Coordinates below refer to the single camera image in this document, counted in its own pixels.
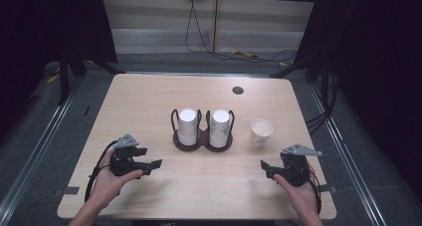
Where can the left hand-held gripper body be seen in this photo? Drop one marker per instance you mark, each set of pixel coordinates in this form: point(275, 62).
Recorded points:
point(124, 163)

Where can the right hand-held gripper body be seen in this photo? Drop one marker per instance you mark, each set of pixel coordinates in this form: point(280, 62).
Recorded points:
point(295, 169)

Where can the single white paper cup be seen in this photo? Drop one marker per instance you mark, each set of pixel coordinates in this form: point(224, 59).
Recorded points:
point(261, 131)

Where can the stack of white paper cups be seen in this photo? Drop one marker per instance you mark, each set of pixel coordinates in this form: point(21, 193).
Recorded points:
point(220, 128)
point(187, 127)

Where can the dark double cup holder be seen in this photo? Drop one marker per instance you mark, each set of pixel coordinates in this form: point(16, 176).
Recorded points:
point(202, 143)

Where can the person's right hand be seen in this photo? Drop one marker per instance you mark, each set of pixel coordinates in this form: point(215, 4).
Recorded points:
point(300, 194)

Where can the person's left hand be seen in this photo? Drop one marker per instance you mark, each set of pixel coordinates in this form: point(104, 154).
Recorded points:
point(107, 184)

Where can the grey table grommet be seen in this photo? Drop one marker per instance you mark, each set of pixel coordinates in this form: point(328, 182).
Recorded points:
point(238, 90)

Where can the black metal stand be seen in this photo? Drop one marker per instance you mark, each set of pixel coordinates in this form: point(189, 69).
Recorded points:
point(64, 76)
point(315, 70)

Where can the black curtain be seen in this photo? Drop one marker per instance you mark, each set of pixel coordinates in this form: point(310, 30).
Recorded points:
point(375, 70)
point(43, 27)

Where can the grey table bracket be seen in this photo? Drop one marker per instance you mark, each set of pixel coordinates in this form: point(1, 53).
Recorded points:
point(327, 188)
point(68, 190)

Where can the metal floor rail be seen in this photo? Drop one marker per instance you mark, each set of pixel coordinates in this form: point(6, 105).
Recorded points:
point(345, 149)
point(36, 146)

